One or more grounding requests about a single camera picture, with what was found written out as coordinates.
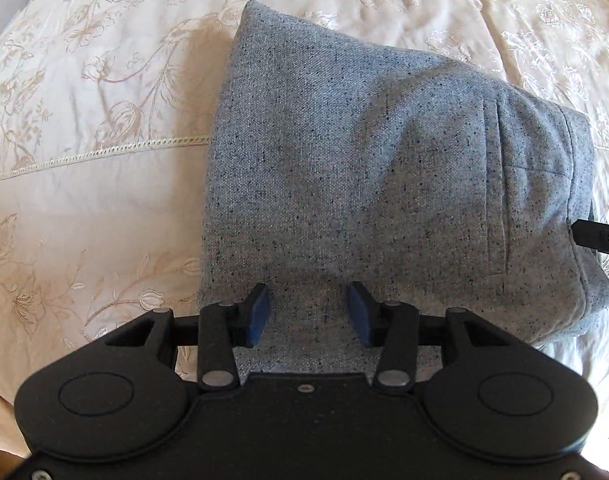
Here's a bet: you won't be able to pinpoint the cream floral embroidered bedspread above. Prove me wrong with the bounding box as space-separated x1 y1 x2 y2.
0 0 609 461

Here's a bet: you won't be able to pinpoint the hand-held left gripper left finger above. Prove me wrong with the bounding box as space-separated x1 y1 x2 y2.
104 282 272 393

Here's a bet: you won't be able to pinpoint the grey speckled pants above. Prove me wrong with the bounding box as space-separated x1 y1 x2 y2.
197 0 609 376

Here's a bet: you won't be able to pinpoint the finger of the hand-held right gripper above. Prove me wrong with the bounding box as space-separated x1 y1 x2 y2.
571 219 609 261

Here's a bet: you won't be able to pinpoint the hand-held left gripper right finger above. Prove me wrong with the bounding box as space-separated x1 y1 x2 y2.
348 282 510 393

